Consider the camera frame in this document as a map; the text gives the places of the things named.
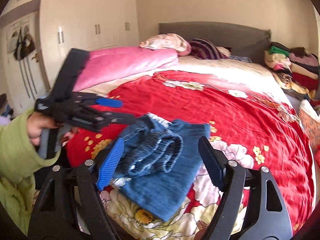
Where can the floral cream pillow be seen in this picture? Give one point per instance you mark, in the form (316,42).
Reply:
(168,41)

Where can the left hand red nails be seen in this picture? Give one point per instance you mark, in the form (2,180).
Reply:
(37,122)

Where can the floral fabric basket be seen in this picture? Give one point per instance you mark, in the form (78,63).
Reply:
(310,122)

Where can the stack of folded clothes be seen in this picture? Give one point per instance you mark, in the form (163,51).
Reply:
(295,70)

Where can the blue denim pants lace hem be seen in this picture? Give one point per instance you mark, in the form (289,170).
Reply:
(159,163)

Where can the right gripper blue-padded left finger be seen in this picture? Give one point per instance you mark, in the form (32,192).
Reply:
(92,176)

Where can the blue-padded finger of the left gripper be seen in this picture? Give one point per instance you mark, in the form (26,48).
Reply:
(86,100)
(110,119)

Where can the grey headboard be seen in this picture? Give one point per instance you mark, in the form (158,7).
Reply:
(244,41)

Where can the pink quilt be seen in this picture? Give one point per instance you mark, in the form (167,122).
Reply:
(116,63)

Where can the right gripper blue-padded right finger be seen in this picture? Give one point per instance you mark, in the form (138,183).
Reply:
(229,177)

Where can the cream wardrobe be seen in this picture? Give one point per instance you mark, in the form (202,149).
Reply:
(36,36)

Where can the striped dark pillow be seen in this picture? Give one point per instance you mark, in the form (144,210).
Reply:
(203,49)

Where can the red floral bedspread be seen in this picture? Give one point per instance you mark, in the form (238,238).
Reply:
(250,120)

